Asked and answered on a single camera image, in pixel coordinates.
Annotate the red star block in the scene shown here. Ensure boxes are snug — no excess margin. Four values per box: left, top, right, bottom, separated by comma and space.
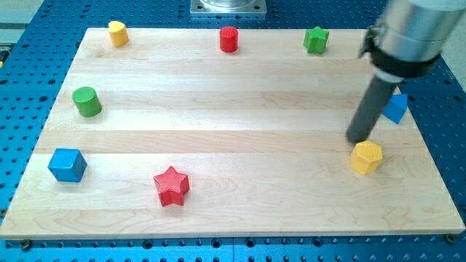
153, 166, 190, 207

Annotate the yellow hexagon block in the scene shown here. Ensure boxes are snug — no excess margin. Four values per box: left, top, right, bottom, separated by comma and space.
350, 140, 383, 175

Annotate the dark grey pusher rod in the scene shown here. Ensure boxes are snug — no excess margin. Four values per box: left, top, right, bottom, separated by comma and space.
346, 75, 398, 143

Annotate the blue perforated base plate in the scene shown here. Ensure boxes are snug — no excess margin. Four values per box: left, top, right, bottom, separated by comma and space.
1, 1, 465, 261

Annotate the yellow half-round block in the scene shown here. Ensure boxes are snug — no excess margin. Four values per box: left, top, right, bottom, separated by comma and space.
108, 21, 129, 47

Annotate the blue triangular block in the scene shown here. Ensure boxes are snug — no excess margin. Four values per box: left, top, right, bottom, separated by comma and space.
382, 94, 408, 124

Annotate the blue cube block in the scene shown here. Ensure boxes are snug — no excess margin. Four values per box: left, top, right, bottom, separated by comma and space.
47, 148, 87, 183

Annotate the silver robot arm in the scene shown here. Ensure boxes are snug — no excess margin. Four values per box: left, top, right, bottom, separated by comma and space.
346, 0, 465, 143

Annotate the green cylinder block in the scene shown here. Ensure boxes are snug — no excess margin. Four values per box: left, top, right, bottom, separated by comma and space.
72, 87, 102, 117

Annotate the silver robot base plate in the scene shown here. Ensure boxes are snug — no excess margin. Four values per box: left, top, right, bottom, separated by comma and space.
190, 0, 267, 15

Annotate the green star block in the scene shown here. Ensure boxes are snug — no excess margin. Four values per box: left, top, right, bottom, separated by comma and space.
303, 26, 330, 54

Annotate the red cylinder block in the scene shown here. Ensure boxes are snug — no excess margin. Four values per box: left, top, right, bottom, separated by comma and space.
219, 26, 239, 52

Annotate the light wooden board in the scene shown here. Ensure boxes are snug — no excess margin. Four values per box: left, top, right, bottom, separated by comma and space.
1, 28, 465, 240

